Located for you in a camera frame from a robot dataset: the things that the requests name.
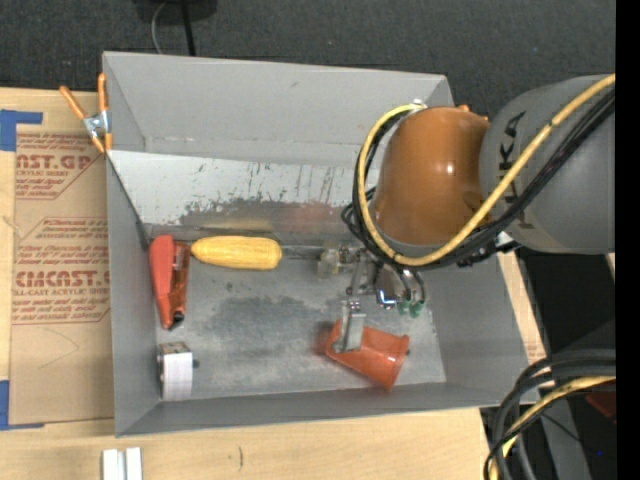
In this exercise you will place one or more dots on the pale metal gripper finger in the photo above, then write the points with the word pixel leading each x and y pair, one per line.
pixel 334 260
pixel 352 330

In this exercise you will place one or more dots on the orange plastic cup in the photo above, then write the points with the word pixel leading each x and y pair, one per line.
pixel 380 358

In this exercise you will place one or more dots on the grey metal bin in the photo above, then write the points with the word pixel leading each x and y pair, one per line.
pixel 270 328

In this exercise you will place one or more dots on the yellow toy corn cob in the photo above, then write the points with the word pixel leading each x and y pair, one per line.
pixel 235 253

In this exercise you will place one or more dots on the red plastic hand tool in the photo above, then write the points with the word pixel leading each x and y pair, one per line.
pixel 165 278

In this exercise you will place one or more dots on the brown cardboard board, red print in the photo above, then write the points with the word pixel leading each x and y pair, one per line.
pixel 60 248

